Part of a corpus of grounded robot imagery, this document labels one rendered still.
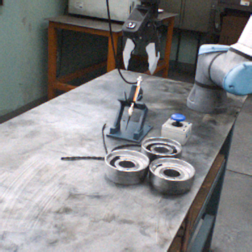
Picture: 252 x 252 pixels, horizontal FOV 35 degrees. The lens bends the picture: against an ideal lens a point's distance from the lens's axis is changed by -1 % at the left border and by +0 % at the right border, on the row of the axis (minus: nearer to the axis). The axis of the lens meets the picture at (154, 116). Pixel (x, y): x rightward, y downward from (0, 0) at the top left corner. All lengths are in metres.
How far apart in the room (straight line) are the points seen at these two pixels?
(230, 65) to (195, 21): 3.50
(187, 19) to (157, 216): 4.06
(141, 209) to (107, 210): 0.07
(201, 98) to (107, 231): 0.75
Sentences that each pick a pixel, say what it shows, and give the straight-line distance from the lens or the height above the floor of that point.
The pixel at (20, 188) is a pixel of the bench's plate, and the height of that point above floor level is 0.80.
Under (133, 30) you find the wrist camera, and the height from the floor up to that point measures 1.11.
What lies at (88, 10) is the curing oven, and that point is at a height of 0.85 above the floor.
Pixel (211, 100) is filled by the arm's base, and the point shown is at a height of 0.85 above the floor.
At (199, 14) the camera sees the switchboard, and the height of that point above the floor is 0.75.
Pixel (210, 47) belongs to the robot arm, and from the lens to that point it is 1.37.
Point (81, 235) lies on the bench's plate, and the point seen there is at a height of 0.80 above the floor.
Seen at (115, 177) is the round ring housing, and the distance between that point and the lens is 0.91.
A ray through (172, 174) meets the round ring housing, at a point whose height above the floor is 0.81.
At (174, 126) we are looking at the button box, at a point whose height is 0.85.
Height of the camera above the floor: 1.28
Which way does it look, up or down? 21 degrees down
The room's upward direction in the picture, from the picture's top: 7 degrees clockwise
